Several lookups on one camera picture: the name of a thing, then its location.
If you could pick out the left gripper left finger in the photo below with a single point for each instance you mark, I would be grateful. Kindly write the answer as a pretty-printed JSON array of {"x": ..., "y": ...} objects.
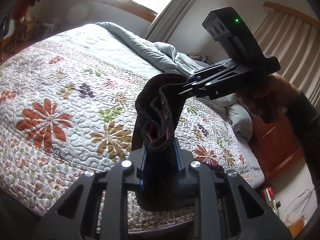
[{"x": 137, "y": 177}]

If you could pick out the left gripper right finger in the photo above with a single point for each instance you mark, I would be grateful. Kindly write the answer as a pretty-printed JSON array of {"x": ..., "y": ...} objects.
[{"x": 181, "y": 164}]

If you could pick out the black pants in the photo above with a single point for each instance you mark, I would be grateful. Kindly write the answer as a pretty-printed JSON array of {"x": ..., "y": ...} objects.
[{"x": 159, "y": 107}]

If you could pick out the black right sleeve forearm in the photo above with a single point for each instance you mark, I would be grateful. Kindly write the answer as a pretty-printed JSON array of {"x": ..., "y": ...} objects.
[{"x": 304, "y": 120}]

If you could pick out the right hand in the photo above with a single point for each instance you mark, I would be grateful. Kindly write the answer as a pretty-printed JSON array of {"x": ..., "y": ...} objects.
[{"x": 274, "y": 93}]

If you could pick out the beige curtain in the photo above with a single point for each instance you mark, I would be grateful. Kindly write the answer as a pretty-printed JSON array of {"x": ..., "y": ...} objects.
[{"x": 293, "y": 37}]

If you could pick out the red wooden headboard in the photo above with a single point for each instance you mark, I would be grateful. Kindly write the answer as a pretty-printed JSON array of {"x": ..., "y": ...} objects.
[{"x": 274, "y": 145}]

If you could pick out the grey-green comforter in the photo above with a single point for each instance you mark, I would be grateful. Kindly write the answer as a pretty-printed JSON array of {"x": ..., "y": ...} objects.
[{"x": 166, "y": 58}]

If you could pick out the floral quilted bedspread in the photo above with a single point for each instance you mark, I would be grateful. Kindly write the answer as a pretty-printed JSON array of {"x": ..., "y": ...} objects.
[{"x": 68, "y": 105}]

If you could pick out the grey window curtain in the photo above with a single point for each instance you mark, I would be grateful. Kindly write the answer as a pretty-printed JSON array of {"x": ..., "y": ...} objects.
[{"x": 166, "y": 22}]

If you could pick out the dark chair with clothes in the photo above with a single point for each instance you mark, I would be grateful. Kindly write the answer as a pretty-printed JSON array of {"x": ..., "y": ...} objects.
[{"x": 22, "y": 12}]

